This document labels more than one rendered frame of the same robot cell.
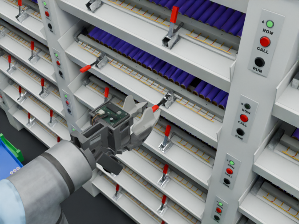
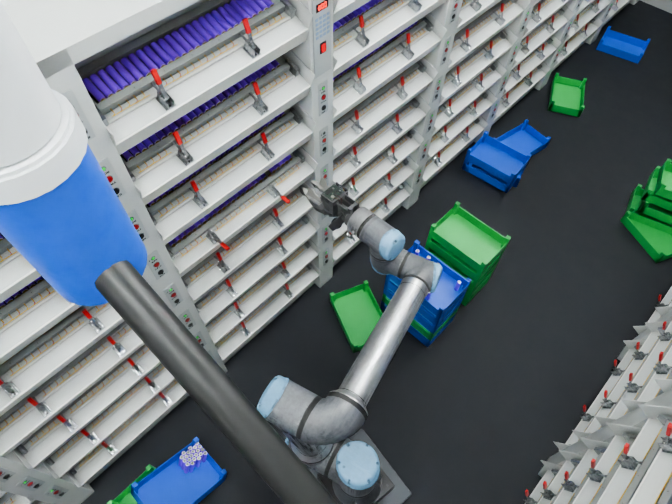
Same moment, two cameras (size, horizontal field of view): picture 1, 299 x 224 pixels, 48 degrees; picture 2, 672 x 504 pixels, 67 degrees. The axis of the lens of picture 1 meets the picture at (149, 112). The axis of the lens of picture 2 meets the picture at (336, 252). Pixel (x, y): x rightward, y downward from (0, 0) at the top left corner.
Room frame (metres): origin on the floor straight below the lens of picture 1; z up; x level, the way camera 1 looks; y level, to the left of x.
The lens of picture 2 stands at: (0.43, 1.08, 2.27)
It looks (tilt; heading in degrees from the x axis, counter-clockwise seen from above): 57 degrees down; 271
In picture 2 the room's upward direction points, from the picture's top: 1 degrees clockwise
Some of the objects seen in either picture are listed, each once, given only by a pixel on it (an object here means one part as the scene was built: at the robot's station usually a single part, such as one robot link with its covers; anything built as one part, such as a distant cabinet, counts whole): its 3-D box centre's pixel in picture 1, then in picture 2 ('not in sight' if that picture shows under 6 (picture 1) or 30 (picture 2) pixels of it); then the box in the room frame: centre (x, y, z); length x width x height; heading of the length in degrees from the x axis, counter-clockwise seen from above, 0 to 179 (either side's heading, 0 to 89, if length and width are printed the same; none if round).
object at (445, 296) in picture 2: not in sight; (427, 277); (0.06, -0.04, 0.36); 0.30 x 0.20 x 0.08; 138
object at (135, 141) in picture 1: (132, 136); not in sight; (0.47, 0.03, 0.99); 0.09 x 0.05 x 0.02; 130
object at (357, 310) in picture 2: not in sight; (360, 315); (0.34, 0.00, 0.04); 0.30 x 0.20 x 0.08; 114
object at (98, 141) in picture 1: (102, 137); (341, 205); (0.44, 0.09, 1.02); 0.12 x 0.08 x 0.09; 138
